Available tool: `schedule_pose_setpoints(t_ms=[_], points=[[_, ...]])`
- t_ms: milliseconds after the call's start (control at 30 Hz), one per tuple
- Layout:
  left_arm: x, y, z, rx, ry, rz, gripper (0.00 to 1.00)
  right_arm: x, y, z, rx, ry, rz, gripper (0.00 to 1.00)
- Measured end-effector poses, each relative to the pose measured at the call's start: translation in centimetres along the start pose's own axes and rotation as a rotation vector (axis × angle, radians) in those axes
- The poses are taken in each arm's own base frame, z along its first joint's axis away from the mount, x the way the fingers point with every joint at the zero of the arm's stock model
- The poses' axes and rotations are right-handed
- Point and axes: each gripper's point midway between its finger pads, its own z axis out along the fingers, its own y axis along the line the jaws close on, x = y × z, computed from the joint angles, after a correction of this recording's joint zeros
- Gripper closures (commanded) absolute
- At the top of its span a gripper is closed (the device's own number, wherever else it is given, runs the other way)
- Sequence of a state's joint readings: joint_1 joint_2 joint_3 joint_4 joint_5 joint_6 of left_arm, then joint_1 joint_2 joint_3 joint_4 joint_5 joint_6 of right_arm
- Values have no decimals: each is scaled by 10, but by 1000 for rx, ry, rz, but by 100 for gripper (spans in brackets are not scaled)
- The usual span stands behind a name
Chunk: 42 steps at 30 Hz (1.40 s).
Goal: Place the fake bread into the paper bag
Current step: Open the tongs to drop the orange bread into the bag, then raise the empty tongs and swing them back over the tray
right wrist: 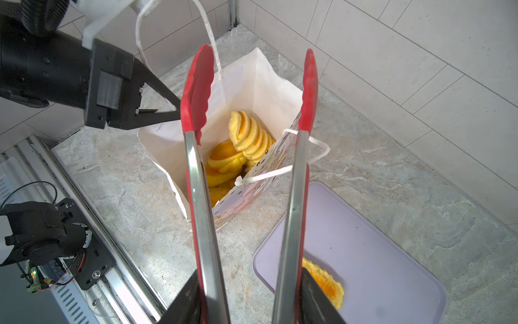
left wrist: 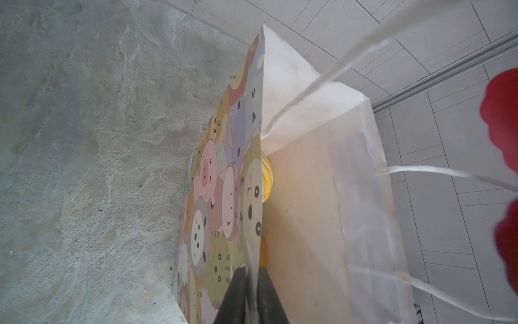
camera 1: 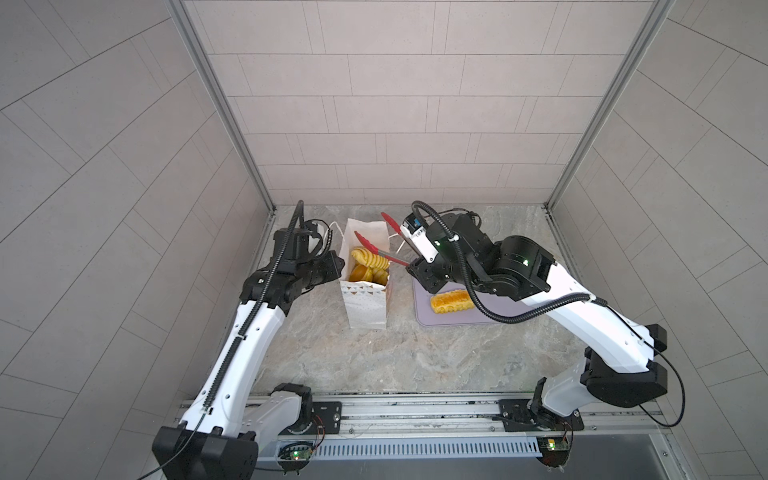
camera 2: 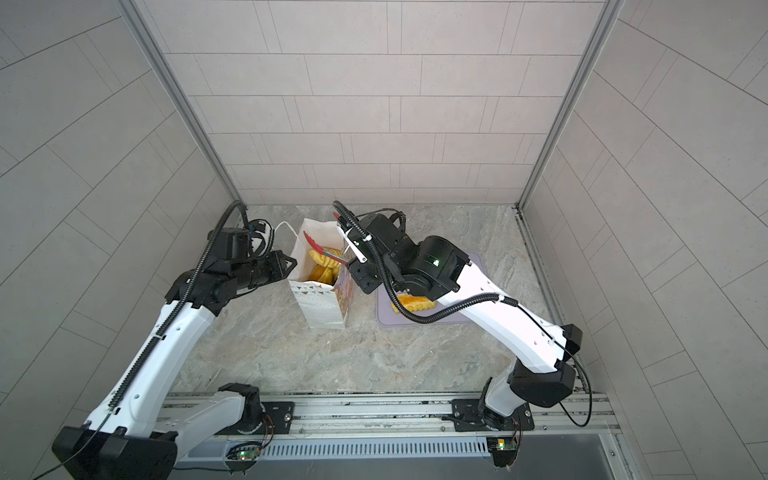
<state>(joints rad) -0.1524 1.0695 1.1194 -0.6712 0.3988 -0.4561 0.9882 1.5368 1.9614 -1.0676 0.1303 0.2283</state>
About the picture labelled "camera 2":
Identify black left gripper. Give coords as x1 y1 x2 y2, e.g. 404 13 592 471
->
230 250 302 292

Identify small round striped bun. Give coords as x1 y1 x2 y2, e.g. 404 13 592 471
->
308 265 338 286

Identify short glazed bread roll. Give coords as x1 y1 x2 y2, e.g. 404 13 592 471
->
308 248 346 270

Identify red kitchen tongs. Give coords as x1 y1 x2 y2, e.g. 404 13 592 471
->
298 218 351 266

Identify lilac plastic tray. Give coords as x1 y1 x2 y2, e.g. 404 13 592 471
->
376 251 486 328

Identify white cartoon paper bag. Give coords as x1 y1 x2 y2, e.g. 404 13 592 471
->
288 227 355 330

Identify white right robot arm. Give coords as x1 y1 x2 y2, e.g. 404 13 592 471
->
334 202 584 430

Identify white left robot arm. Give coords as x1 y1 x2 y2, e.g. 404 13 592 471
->
52 219 297 479

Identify long cream-filled bread loaf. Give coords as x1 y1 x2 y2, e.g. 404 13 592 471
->
397 293 437 313

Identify left circuit board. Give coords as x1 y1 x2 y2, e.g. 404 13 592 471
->
225 441 263 462

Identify circuit board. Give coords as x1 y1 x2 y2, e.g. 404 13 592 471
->
486 437 520 468
225 441 263 462

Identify right circuit board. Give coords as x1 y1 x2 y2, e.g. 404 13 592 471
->
486 437 520 468

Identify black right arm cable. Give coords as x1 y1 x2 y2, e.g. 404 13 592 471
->
332 200 594 428

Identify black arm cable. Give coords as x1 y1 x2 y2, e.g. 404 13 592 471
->
332 200 594 428
29 199 251 480

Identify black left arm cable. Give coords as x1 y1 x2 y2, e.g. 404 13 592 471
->
29 199 251 480

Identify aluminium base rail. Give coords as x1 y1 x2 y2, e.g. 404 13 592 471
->
177 393 620 471

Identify aluminium corner post left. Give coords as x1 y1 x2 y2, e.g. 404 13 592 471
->
115 0 242 201

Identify aluminium corner post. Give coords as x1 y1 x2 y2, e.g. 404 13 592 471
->
115 0 242 201
517 0 626 211

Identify aluminium corner post right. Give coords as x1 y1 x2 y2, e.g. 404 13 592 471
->
517 0 626 211

